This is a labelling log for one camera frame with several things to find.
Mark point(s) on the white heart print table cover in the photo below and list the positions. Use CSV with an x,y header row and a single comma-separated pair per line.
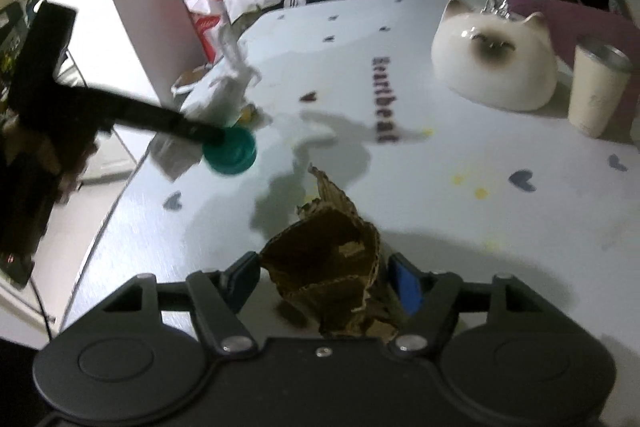
x,y
450,207

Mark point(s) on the cream cup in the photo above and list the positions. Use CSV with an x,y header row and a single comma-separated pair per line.
x,y
595,97

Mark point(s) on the teal round lid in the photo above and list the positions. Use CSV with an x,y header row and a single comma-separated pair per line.
x,y
235,157

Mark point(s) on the cat-shaped ceramic ornament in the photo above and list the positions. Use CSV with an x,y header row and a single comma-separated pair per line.
x,y
500,67

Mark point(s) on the torn cardboard piece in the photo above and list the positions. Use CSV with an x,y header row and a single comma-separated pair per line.
x,y
325,257

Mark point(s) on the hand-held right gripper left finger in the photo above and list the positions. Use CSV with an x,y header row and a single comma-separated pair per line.
x,y
245,279

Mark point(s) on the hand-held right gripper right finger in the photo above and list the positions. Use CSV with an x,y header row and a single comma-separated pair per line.
x,y
405,284

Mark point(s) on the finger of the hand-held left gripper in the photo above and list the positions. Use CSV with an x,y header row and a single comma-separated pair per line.
x,y
165,119

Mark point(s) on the purple cloth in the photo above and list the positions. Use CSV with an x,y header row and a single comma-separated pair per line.
x,y
590,24

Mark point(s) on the red and white plastic bag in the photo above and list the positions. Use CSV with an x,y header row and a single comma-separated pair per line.
x,y
207,27

